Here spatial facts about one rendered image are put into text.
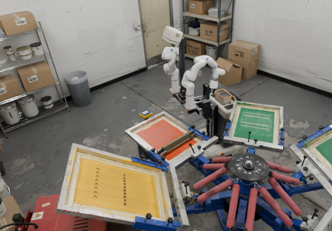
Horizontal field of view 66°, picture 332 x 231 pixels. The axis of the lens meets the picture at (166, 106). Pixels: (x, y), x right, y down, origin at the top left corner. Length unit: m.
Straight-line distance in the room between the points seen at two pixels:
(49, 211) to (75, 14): 4.17
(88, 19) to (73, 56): 0.82
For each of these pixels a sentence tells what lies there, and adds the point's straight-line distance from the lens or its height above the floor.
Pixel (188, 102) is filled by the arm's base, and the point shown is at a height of 1.21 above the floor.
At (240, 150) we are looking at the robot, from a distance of 3.88.
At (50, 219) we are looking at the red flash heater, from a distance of 2.25.
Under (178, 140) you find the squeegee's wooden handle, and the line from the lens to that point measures 2.68.
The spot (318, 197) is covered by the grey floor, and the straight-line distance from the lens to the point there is 3.84.
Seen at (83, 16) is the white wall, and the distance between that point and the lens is 5.74.
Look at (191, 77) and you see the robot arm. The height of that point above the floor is 1.52.
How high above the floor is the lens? 2.77
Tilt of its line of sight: 32 degrees down
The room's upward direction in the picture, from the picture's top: 5 degrees counter-clockwise
